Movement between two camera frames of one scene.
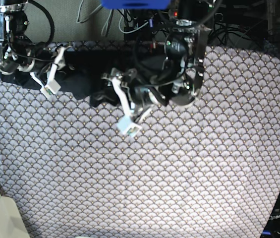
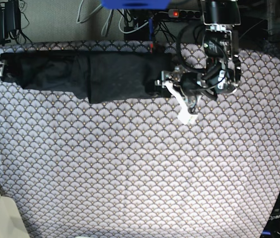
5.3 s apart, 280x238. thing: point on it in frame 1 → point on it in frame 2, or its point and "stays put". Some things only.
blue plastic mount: (136, 4) stays put
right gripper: (138, 102) → (187, 86)
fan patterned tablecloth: (213, 167) stays put
